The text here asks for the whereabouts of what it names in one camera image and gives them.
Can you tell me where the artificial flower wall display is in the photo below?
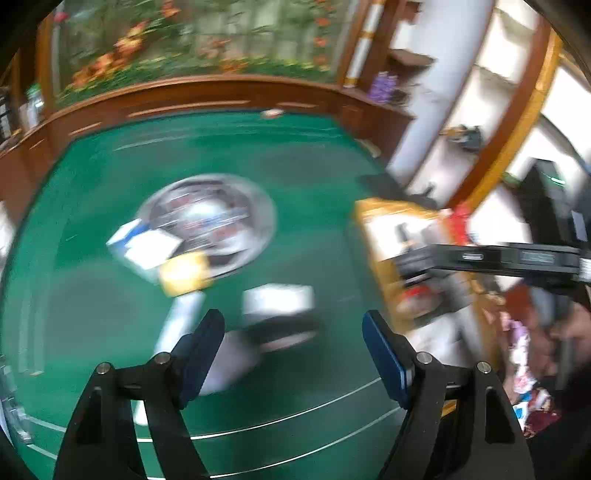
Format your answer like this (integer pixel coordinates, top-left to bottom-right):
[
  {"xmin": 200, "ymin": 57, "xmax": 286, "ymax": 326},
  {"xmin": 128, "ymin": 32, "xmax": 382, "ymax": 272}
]
[{"xmin": 52, "ymin": 0, "xmax": 359, "ymax": 108}]

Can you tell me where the yellow tape roll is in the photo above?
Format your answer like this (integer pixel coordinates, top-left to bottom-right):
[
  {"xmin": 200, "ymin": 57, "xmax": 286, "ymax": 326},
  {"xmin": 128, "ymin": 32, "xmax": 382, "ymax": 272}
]
[{"xmin": 158, "ymin": 251, "xmax": 213, "ymax": 297}]

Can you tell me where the purple bottle pair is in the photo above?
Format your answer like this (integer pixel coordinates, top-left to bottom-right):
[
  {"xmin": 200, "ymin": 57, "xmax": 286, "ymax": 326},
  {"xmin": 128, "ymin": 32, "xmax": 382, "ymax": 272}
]
[{"xmin": 368, "ymin": 71, "xmax": 398, "ymax": 104}]

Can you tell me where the white tray with yellow rim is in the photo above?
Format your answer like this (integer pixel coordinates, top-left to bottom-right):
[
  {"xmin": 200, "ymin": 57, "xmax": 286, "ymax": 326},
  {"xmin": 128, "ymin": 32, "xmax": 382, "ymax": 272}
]
[{"xmin": 353, "ymin": 198, "xmax": 503, "ymax": 369}]

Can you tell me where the white medicine bottle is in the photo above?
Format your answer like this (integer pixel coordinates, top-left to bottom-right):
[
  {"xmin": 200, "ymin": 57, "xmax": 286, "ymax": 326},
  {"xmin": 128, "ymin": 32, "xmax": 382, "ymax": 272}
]
[{"xmin": 151, "ymin": 292, "xmax": 262, "ymax": 407}]

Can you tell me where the round mahjong table control panel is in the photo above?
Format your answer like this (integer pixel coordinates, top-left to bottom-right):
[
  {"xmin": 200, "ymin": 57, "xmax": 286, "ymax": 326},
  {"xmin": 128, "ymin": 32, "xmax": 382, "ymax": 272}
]
[{"xmin": 137, "ymin": 174, "xmax": 276, "ymax": 278}]

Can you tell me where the blue and white small box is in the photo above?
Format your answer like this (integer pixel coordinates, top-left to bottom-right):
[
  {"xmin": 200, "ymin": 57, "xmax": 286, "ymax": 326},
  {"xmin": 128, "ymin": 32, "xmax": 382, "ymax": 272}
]
[{"xmin": 106, "ymin": 218, "xmax": 183, "ymax": 283}]

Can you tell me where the black tape roll red core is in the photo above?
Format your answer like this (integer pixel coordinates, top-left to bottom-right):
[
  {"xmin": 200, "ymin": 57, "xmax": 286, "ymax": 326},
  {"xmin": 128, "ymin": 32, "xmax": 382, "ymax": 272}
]
[{"xmin": 398, "ymin": 282, "xmax": 443, "ymax": 318}]

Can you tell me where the white plug charger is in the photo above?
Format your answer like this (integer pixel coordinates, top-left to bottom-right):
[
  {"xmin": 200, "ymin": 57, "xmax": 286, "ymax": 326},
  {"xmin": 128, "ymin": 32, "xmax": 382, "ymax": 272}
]
[{"xmin": 242, "ymin": 284, "xmax": 315, "ymax": 322}]

